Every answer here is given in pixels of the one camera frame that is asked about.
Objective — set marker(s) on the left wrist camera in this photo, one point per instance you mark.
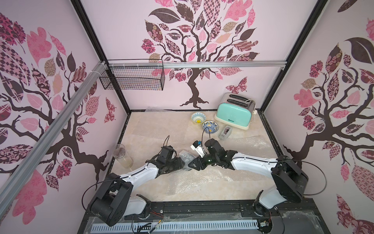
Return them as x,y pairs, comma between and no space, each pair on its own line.
166,154

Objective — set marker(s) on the aluminium rail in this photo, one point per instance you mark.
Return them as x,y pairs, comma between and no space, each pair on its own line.
22,173
224,64

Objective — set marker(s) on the bubble wrap sheet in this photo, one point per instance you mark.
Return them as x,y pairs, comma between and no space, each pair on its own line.
187,178
256,146

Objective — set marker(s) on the black wire basket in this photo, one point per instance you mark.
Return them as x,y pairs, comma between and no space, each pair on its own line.
134,74

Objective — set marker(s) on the clear drinking glass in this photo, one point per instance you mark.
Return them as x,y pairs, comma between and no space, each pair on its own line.
120,154

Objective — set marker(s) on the blue floral ceramic bowl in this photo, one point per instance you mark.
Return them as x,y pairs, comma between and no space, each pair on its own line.
187,158

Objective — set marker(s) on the aluminium rail back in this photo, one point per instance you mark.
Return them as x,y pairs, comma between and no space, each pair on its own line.
224,64

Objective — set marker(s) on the aluminium rail left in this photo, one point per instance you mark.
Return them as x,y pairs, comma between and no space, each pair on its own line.
22,173

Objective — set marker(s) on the mint green toaster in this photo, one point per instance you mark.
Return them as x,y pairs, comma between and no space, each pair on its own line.
236,111

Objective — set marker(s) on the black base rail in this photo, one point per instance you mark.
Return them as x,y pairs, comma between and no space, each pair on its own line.
243,207

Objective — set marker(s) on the black corner frame post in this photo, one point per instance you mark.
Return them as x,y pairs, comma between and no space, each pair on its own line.
84,19

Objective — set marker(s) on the white slotted cable duct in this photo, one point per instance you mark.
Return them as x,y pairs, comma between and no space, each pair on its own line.
174,227

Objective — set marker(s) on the blue yellow patterned bowl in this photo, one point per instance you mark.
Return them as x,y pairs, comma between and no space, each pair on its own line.
210,127

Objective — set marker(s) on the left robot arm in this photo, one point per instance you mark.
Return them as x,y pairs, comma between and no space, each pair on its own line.
113,200

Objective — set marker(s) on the grey tape dispenser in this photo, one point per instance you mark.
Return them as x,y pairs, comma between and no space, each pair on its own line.
226,132

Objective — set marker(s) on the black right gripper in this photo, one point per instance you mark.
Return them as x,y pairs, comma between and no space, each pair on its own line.
201,161

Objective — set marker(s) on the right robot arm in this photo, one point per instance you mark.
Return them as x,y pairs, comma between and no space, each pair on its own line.
290,181

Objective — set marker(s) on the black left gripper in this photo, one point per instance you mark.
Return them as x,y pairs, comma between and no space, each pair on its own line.
179,165

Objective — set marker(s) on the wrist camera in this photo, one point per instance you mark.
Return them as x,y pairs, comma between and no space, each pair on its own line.
166,154
198,147

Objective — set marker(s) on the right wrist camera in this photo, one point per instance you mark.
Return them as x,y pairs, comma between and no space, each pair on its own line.
198,147

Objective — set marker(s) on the yellow dotted ceramic bowl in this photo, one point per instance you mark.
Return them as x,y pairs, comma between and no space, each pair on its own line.
198,118

